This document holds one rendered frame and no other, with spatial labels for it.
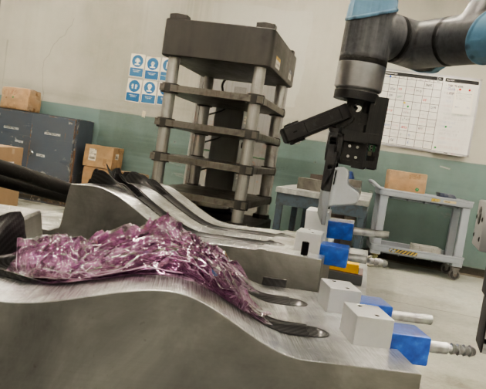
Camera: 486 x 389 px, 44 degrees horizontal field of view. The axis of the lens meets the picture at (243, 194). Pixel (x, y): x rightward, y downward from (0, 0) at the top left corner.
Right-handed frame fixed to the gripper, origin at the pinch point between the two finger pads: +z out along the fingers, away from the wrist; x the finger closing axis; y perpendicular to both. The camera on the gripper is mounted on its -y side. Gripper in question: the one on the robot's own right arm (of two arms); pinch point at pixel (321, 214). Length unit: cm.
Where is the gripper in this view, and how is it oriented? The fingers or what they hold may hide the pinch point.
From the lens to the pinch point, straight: 97.0
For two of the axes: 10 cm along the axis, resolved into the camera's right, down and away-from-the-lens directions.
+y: 9.6, 1.8, -2.0
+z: -1.7, 9.8, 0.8
